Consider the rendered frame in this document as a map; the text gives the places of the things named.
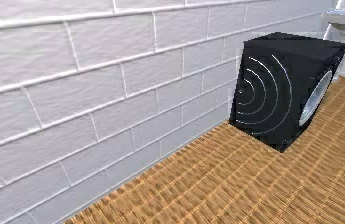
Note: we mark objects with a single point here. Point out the black box with white rings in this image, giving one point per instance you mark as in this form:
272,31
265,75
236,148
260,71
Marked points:
280,96

